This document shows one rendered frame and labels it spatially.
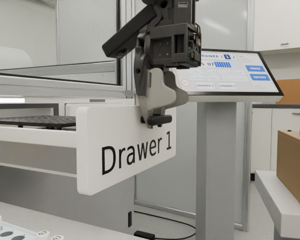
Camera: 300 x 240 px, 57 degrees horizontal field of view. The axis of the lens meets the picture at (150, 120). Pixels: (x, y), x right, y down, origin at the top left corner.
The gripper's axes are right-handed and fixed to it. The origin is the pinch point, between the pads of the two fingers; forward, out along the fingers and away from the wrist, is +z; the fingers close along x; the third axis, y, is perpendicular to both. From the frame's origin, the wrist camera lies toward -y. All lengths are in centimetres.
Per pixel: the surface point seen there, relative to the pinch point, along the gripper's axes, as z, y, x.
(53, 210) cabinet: 26.4, -35.0, 12.0
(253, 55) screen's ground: -27, 2, 113
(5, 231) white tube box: 11.1, -6.6, -21.7
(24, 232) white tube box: 11.0, -4.5, -21.0
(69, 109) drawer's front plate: -0.4, -33.5, 17.0
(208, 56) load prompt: -24, -17, 95
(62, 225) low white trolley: 14.6, -7.9, -12.2
